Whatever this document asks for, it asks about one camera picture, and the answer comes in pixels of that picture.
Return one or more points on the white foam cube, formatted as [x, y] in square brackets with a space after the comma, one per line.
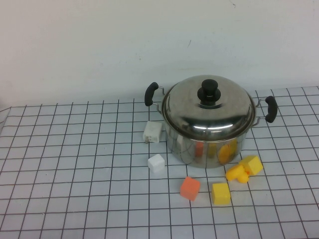
[156, 163]

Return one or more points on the yellow rubber duck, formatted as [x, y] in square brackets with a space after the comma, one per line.
[234, 173]

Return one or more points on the orange foam cube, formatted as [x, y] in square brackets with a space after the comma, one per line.
[190, 188]

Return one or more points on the white charger plug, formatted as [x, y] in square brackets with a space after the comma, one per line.
[152, 131]

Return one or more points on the yellow foam cube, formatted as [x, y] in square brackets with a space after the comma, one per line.
[253, 164]
[220, 194]

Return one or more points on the stainless steel lid black knob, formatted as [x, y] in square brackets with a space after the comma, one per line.
[224, 117]

